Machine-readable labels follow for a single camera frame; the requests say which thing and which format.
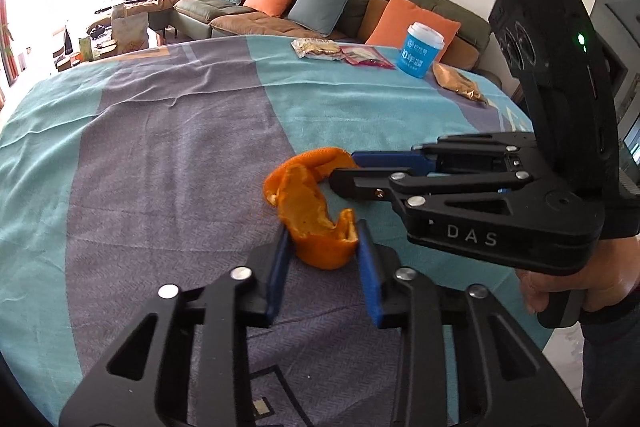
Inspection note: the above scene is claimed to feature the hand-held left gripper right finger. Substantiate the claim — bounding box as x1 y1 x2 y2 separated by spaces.
354 221 586 427

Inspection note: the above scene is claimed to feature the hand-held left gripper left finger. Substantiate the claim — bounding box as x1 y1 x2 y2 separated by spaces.
59 227 293 427

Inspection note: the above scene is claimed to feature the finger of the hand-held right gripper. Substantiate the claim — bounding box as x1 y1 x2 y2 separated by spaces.
330 167 543 220
352 133 538 172

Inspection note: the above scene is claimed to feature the orange peel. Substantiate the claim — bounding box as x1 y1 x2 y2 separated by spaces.
263 147 361 270

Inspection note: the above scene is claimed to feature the person's right forearm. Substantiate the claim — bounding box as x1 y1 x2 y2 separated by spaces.
580 287 640 427

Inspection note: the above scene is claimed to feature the person's right hand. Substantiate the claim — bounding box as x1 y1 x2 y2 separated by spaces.
517 234 640 314

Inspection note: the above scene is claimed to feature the crumpled gold foil packet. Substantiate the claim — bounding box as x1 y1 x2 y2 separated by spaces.
432 63 488 106

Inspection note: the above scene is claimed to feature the red snack packet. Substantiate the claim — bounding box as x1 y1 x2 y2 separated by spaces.
339 45 396 69

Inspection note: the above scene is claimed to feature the blue cup with white lid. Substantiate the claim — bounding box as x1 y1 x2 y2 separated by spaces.
396 22 445 78

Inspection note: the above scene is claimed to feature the clear cookie packet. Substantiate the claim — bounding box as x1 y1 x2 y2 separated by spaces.
291 37 342 60

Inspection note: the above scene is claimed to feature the teal and grey printed blanket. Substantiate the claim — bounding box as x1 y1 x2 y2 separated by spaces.
0 34 586 427

